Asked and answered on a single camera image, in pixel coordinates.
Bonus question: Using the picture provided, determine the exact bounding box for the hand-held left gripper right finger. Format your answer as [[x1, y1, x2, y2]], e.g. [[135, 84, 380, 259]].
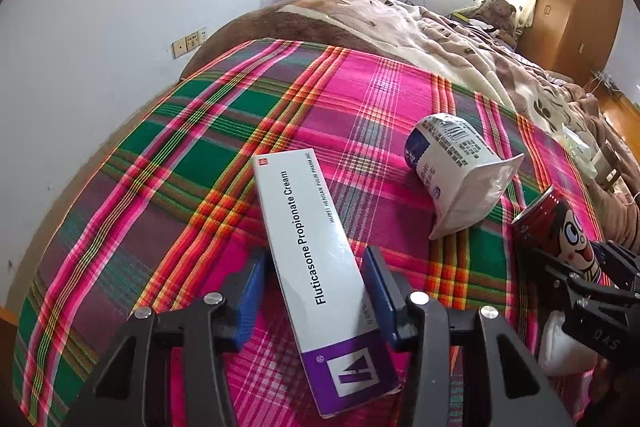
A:
[[362, 246, 576, 427]]

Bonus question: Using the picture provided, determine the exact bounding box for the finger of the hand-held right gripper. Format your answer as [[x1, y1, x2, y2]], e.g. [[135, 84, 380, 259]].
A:
[[517, 244, 587, 309], [592, 241, 640, 294]]

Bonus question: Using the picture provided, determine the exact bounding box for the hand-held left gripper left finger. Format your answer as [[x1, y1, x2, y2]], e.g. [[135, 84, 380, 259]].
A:
[[75, 248, 271, 427]]

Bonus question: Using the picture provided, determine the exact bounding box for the red cartoon drink can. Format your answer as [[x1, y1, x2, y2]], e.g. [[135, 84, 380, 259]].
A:
[[511, 186, 608, 283]]

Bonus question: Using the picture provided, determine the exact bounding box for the white and purple medicine box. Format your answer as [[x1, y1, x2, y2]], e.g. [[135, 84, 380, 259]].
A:
[[252, 148, 403, 418]]

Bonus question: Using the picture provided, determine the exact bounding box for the clear plastic bag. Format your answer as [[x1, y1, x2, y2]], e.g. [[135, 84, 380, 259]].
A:
[[562, 124, 601, 178]]

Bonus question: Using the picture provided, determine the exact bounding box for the white printed plastic pouch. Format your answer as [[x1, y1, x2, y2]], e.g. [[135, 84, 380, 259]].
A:
[[404, 113, 526, 240]]

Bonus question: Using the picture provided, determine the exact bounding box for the plaid bedsheet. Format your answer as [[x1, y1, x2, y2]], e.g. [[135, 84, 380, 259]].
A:
[[12, 38, 616, 427]]

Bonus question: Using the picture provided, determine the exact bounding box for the brown teddy bear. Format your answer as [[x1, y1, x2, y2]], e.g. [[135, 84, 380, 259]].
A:
[[475, 0, 518, 45]]

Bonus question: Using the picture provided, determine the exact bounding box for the wooden wardrobe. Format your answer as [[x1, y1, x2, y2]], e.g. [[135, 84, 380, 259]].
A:
[[515, 0, 626, 88]]

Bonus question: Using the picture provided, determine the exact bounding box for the brown patterned blanket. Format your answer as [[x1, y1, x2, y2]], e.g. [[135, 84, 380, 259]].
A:
[[179, 0, 640, 253]]

